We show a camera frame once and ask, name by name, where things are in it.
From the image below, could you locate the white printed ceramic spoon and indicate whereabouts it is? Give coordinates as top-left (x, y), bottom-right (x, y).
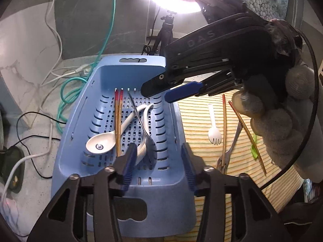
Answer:
top-left (86, 103), bottom-right (148, 155)

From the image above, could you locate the red chopstick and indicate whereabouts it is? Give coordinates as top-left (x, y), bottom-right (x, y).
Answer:
top-left (118, 89), bottom-right (124, 157)

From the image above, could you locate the metal spoon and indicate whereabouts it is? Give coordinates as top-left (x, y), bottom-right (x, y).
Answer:
top-left (127, 91), bottom-right (158, 163)

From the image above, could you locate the green plastic utensil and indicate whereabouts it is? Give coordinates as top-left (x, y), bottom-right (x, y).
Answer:
top-left (251, 134), bottom-right (260, 160)

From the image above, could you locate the blue plastic basket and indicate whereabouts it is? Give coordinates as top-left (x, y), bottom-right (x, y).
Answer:
top-left (51, 55), bottom-right (197, 235)

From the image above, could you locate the person's right forearm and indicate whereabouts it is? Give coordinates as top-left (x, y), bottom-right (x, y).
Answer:
top-left (294, 76), bottom-right (323, 182)

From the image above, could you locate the person's right hand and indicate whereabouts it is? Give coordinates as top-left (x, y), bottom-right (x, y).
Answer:
top-left (232, 19), bottom-right (318, 168)

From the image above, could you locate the thin black cable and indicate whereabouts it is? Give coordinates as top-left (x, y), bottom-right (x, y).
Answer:
top-left (16, 112), bottom-right (67, 179)

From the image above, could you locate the white charger cable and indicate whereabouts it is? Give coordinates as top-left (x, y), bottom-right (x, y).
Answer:
top-left (0, 121), bottom-right (55, 202)

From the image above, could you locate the teal cable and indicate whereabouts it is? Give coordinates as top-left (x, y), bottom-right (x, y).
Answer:
top-left (57, 0), bottom-right (118, 133)

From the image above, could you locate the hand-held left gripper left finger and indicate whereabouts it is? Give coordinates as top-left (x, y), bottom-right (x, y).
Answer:
top-left (26, 143), bottom-right (137, 242)

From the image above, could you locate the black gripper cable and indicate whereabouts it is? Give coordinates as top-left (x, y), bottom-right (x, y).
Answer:
top-left (260, 29), bottom-right (319, 189)

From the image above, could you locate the person's dark clothing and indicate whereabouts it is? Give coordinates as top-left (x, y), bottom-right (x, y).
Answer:
top-left (275, 197), bottom-right (323, 242)

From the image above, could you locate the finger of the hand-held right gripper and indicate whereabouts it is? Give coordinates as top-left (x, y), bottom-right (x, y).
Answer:
top-left (141, 68), bottom-right (202, 97)
top-left (165, 72), bottom-right (243, 104)

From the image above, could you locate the metal fork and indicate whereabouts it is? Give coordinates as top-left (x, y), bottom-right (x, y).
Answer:
top-left (216, 121), bottom-right (243, 174)

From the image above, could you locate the yellow striped cloth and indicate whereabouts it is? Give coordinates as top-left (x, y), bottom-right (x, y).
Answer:
top-left (161, 88), bottom-right (304, 242)

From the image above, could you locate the brown chopstick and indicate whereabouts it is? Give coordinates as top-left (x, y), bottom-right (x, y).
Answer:
top-left (221, 94), bottom-right (227, 174)
top-left (228, 101), bottom-right (267, 174)

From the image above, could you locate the white plastic fork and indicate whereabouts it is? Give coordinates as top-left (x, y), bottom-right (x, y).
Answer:
top-left (207, 104), bottom-right (222, 145)

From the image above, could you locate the black tripod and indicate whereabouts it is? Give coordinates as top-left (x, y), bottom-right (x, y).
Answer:
top-left (144, 10), bottom-right (177, 56)

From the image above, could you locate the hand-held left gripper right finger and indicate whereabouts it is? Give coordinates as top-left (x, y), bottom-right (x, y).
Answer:
top-left (181, 143), bottom-right (295, 242)

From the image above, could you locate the plain white ceramic spoon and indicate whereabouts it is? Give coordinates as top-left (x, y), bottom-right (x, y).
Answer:
top-left (136, 103), bottom-right (155, 162)

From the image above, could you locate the grape print window blind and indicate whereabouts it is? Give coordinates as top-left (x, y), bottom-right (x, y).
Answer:
top-left (227, 0), bottom-right (290, 21)

